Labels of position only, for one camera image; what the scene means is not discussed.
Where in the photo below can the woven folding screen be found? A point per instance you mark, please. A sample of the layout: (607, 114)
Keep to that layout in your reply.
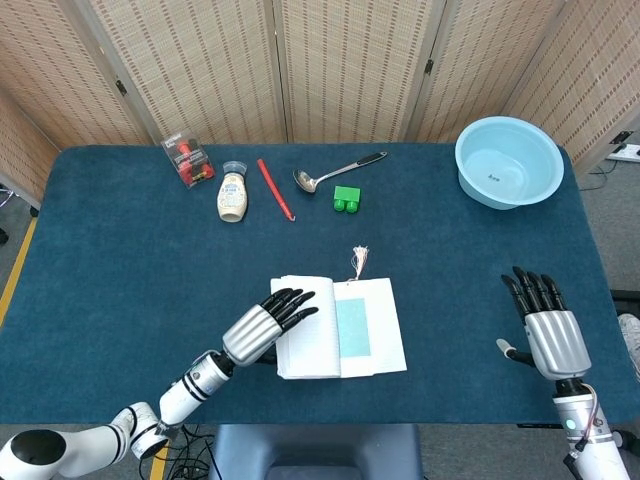
(200, 65)

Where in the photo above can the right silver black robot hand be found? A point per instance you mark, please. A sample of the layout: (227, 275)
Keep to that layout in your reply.
(555, 345)

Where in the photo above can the yellow and white notebook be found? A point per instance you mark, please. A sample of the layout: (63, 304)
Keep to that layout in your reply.
(310, 350)

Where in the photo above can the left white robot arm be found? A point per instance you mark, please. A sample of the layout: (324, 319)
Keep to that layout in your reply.
(185, 395)

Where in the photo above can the cream sauce squeeze bottle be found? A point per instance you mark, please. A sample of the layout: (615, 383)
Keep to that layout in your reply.
(233, 197)

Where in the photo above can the green toy building brick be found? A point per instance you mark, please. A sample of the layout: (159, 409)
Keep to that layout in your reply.
(347, 196)

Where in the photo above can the clear box of red pieces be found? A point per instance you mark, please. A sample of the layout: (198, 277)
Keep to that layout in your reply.
(187, 157)

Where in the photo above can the dark blue table cloth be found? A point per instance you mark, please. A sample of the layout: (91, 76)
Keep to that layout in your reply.
(150, 280)

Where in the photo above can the red pen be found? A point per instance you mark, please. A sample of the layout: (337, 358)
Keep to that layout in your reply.
(274, 187)

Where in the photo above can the office chair base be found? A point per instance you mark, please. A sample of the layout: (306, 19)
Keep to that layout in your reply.
(20, 197)

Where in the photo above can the teal white bookmark pink tassel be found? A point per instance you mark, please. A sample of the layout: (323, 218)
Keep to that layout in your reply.
(352, 325)

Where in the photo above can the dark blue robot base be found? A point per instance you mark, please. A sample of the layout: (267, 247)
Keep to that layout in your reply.
(315, 450)

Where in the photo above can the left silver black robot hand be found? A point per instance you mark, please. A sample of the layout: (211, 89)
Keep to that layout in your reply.
(250, 335)

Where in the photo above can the white power strip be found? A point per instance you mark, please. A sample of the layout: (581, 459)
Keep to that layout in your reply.
(625, 152)

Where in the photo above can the light blue plastic basin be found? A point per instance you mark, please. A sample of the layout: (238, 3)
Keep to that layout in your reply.
(510, 165)

